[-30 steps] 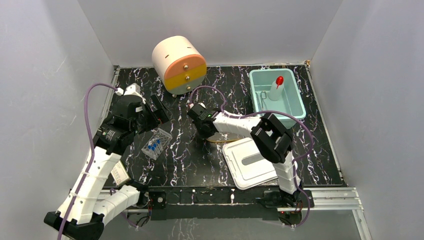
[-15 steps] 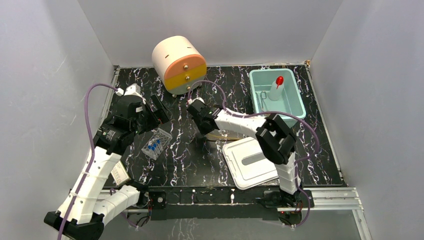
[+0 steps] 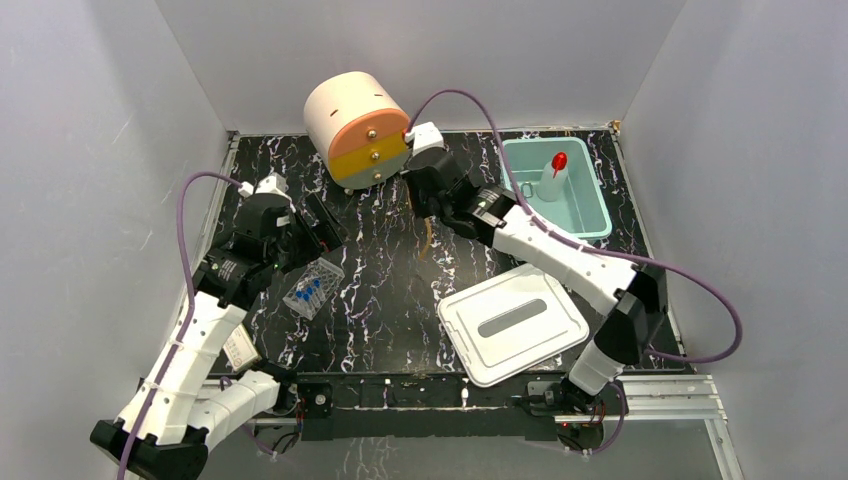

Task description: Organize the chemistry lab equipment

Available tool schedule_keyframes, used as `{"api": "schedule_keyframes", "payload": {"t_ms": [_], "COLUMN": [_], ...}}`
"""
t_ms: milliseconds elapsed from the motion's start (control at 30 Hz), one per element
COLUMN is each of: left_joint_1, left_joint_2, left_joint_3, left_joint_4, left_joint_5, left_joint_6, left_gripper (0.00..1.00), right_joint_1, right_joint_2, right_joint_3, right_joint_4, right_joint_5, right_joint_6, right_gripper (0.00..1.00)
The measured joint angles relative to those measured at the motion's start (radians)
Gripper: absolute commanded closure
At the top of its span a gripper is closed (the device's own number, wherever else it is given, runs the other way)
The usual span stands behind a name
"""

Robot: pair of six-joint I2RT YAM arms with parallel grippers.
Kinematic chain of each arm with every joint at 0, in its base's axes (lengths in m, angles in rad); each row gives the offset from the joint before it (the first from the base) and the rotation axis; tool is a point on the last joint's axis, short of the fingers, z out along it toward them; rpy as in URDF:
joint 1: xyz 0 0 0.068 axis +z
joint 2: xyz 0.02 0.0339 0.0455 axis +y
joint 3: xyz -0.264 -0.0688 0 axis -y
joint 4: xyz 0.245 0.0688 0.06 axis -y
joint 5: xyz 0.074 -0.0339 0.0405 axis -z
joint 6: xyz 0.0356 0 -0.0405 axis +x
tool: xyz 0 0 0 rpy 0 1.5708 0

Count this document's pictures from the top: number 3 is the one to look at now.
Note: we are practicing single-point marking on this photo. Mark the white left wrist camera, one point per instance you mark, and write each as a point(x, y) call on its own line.
point(272, 189)

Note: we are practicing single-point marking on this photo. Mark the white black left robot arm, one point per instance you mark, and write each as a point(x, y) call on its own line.
point(166, 431)

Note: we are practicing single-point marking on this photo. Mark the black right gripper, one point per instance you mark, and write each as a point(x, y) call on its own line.
point(418, 209)

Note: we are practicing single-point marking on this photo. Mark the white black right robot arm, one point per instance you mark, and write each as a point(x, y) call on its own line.
point(622, 303)

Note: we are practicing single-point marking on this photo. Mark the white squeeze bottle red cap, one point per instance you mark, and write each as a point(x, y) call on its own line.
point(550, 187)

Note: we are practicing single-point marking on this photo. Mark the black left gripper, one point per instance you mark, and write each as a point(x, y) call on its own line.
point(317, 221)

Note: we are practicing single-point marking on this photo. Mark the clear test tube rack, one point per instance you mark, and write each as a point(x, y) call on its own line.
point(328, 274)

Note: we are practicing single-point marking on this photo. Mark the white green small box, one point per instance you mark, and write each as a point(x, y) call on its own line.
point(240, 351)

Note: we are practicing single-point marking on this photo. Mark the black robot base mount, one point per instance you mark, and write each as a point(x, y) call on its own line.
point(536, 406)

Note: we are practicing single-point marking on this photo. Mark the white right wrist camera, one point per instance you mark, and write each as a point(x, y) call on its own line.
point(422, 137)

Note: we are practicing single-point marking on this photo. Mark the yellow rubber tube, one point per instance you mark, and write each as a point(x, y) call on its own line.
point(428, 222)

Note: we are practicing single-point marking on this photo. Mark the teal plastic bin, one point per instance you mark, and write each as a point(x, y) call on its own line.
point(581, 210)

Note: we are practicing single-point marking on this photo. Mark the white bin lid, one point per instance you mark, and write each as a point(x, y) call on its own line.
point(509, 323)

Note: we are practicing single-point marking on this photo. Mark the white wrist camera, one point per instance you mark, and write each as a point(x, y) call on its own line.
point(422, 137)
point(272, 189)

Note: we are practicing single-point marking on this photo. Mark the round cabinet with coloured drawers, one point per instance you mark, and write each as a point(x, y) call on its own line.
point(357, 129)

